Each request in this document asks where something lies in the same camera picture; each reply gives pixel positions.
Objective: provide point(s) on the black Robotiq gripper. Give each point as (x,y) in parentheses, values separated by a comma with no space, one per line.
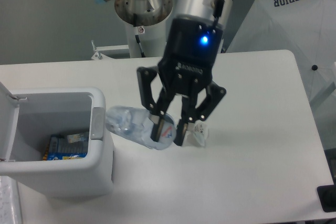
(186,68)

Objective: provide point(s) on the crushed clear plastic bottle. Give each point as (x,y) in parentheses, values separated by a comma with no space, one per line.
(134,125)

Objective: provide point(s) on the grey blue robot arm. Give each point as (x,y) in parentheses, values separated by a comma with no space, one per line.
(210,12)

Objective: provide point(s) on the white plastic trash can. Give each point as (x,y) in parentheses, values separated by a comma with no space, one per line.
(30,116)

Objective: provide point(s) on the crumpled white paper wrapper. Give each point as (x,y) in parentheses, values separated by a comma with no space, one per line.
(197,135)

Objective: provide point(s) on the blue snack package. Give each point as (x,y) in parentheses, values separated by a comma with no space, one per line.
(63,147)

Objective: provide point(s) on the white Superior umbrella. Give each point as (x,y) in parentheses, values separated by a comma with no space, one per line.
(304,27)

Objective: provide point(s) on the black device at edge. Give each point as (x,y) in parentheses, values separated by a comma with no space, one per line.
(326,195)

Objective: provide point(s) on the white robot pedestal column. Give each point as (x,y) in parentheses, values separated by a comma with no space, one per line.
(145,25)

